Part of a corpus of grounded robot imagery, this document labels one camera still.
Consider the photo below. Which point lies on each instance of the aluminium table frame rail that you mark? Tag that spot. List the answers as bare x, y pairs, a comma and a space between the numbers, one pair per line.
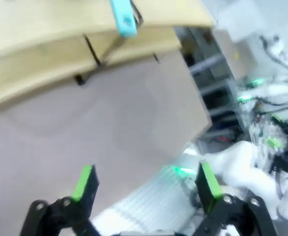
153, 204

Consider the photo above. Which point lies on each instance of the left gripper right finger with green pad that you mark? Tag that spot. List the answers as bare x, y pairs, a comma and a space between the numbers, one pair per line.
209, 186

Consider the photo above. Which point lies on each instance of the teal microfibre duster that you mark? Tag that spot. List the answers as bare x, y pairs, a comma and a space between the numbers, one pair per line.
124, 17

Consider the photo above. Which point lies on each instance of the wooden shelf, black metal frame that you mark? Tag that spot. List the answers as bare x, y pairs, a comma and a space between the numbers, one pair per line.
47, 24

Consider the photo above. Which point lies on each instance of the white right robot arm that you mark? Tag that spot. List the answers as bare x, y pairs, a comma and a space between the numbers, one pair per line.
244, 167

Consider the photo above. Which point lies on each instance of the brown cardboard box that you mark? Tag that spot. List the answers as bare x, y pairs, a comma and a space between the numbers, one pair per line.
237, 54

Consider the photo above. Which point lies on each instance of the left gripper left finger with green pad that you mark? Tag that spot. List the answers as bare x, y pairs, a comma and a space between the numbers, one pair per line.
84, 191

